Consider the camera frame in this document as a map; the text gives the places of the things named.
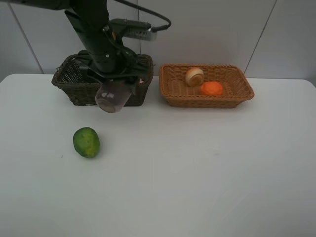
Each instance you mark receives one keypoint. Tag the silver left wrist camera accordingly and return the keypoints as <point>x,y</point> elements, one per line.
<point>133,29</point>

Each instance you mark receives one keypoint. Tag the red yellow peach fruit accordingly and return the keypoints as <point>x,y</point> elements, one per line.
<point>194,77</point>

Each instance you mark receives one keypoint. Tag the green mango fruit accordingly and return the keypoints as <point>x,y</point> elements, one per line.
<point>86,142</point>

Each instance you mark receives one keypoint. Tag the light orange wicker basket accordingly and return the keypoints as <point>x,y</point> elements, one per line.
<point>177,93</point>

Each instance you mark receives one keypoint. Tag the dark brown wicker basket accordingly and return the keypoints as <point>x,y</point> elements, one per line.
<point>81,90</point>

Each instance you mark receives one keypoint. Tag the orange tangerine fruit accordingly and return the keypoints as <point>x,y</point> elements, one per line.
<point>212,88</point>

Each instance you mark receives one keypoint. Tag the translucent purple plastic cup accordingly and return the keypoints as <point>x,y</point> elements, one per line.
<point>112,96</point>

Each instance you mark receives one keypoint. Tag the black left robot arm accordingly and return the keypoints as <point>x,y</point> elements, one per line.
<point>89,19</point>

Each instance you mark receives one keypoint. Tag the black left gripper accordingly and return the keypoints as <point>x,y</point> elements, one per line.
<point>118,64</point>

